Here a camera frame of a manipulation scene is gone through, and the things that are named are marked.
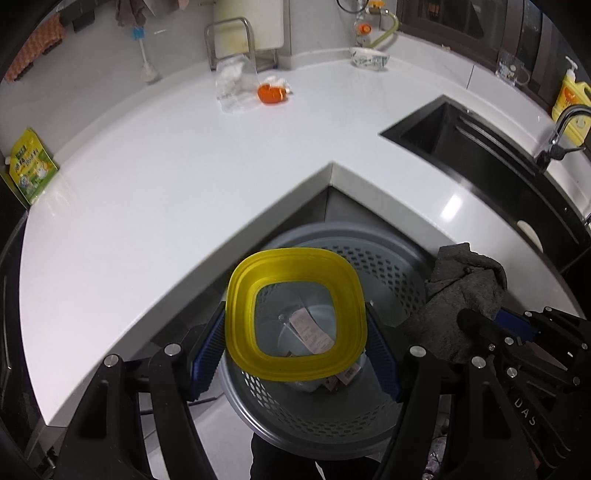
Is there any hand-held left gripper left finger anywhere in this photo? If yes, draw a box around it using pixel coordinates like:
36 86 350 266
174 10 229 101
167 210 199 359
58 302 229 480

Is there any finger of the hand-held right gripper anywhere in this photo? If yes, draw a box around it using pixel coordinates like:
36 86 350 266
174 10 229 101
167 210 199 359
495 308 539 344
455 308 509 356

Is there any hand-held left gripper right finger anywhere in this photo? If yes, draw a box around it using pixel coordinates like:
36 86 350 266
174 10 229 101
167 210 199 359
365 300 539 480

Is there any dark grey cloth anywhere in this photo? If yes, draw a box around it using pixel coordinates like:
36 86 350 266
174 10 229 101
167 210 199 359
399 243 507 365

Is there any yellow plastic lid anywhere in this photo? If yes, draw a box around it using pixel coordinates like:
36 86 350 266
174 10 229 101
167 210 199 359
225 248 369 374

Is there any grey perforated waste basket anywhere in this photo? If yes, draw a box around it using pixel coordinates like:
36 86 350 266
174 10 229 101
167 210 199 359
217 222 439 455

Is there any clear plastic bag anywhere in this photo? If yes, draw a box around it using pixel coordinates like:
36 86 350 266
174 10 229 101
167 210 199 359
215 54 260 114

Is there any chrome sink faucet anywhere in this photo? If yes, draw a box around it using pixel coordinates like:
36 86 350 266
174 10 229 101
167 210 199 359
534 105 591 174

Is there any black kitchen sink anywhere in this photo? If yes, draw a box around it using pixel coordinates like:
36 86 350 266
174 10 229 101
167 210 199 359
379 95 591 273

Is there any yellow detergent bottle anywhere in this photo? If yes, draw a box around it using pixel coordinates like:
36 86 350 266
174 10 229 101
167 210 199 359
551 56 591 144

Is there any clear glass mug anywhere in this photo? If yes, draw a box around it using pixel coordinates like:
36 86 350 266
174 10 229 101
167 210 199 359
496 50 532 88

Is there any green yellow pouch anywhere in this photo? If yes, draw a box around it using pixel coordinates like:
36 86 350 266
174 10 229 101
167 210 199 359
8 128 59 206

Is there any orange plastic piece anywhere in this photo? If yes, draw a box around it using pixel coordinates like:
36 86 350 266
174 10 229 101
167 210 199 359
257 84 289 104

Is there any white crumpled tissue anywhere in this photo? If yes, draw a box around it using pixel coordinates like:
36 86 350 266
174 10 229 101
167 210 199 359
263 74 293 95

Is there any white bottle brush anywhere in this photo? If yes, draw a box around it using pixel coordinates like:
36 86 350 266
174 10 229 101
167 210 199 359
131 25 160 85

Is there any gas valve with pipe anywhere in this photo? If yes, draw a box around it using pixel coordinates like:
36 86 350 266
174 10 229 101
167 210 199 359
353 0 386 37

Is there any metal board rack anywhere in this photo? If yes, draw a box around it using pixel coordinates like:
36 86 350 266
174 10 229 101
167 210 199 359
204 17 279 72

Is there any white cutting board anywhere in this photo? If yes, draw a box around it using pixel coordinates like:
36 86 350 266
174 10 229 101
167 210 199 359
213 0 284 49

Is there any brown cloth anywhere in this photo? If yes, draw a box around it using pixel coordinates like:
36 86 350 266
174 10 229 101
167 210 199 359
115 0 160 27

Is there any orange wavy sponge cloth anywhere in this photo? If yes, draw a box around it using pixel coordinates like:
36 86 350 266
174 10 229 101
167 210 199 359
4 14 65 83

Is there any dark window frame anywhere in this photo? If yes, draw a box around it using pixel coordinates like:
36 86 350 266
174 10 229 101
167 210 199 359
397 0 591 107

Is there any yellow gas hose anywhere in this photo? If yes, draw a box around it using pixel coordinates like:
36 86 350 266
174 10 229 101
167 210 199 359
369 9 399 51

